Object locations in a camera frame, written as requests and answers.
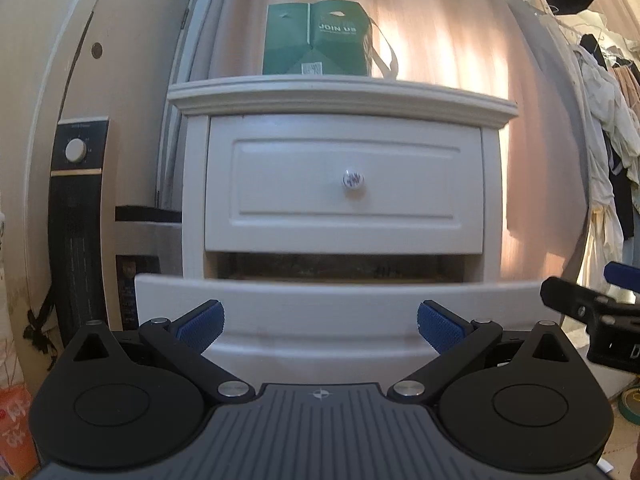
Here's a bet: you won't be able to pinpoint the white open lower drawer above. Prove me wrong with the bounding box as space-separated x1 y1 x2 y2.
136 274 560 388

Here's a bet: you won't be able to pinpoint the white upper drawer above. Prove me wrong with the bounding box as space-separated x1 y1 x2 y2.
205 114 484 255

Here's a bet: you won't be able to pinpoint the round ceramic drawer knob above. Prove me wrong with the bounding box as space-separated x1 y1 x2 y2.
342 169 364 191

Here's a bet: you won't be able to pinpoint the white wooden nightstand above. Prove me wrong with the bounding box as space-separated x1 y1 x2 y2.
168 76 526 385

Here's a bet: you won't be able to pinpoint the hanging white clothes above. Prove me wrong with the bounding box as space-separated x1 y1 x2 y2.
539 14 639 292

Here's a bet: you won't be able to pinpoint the orange paper bag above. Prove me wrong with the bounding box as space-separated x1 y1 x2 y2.
0 385 38 479

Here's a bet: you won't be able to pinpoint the pink curtain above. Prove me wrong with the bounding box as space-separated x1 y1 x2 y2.
188 0 589 281

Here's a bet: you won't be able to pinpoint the green paper shopping bag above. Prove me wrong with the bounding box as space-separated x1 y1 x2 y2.
262 0 399 79

